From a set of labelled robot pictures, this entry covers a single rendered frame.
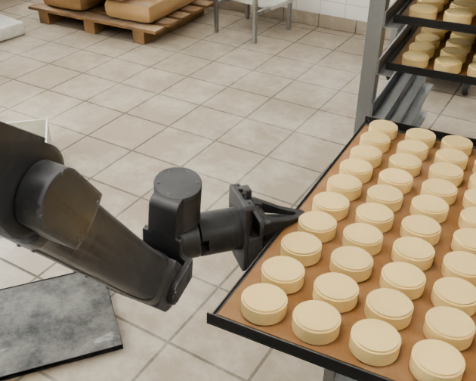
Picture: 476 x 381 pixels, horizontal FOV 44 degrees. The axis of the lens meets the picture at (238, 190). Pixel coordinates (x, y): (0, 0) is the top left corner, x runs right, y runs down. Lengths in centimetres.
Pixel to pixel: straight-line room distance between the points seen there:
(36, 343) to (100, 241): 158
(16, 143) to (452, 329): 47
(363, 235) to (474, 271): 13
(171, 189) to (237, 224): 11
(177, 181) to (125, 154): 227
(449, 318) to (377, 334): 8
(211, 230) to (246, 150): 222
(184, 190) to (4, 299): 161
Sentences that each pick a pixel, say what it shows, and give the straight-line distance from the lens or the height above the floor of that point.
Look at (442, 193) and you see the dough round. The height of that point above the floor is 101.
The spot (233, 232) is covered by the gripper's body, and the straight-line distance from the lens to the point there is 75.
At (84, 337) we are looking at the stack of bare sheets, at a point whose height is 2.
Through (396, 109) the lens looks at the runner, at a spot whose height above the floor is 86.
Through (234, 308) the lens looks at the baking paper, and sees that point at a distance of 66.
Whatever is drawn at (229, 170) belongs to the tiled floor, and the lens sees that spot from 279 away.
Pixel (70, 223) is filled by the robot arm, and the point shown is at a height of 127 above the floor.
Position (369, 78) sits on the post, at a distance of 118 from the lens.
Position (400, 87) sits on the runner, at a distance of 135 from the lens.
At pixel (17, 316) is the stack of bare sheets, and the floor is 2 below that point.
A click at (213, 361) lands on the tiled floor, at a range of 193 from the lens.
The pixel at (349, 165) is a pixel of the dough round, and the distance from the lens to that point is 91.
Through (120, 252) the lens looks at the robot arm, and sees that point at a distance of 54.
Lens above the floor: 148
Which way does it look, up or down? 34 degrees down
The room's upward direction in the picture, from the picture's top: straight up
